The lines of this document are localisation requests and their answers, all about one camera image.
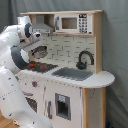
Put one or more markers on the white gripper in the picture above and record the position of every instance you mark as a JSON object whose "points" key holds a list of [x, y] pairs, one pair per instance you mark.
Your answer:
{"points": [[35, 41]]}

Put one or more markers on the small metal pot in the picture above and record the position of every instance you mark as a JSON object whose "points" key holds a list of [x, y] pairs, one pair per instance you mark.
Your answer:
{"points": [[40, 52]]}

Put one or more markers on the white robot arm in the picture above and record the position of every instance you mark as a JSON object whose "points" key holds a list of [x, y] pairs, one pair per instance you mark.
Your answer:
{"points": [[15, 43]]}

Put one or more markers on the wooden toy kitchen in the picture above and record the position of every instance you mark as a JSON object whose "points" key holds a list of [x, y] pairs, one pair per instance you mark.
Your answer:
{"points": [[69, 85]]}

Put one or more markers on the grey range hood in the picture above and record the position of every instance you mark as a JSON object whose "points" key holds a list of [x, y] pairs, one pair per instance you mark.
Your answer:
{"points": [[43, 23]]}

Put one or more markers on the black stovetop with red burners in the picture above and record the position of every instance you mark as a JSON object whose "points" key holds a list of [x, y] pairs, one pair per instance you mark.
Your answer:
{"points": [[40, 67]]}

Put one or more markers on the toy microwave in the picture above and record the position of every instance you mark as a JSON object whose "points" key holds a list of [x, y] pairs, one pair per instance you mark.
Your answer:
{"points": [[73, 23]]}

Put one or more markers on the right red stove knob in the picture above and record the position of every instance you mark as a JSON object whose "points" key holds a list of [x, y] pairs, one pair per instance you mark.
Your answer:
{"points": [[34, 83]]}

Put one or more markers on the black toy faucet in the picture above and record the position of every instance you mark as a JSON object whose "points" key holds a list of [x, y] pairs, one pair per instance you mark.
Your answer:
{"points": [[82, 64]]}

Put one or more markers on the grey toy sink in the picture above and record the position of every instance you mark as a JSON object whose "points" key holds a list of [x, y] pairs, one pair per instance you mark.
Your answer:
{"points": [[73, 74]]}

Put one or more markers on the toy oven door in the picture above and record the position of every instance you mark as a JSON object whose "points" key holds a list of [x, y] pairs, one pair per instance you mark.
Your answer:
{"points": [[31, 101]]}

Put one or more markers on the grey ice dispenser panel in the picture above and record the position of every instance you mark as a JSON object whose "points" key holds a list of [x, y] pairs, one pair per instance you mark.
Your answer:
{"points": [[63, 108]]}

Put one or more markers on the grey cabinet door handle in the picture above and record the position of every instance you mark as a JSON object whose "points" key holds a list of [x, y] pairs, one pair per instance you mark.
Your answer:
{"points": [[49, 110]]}

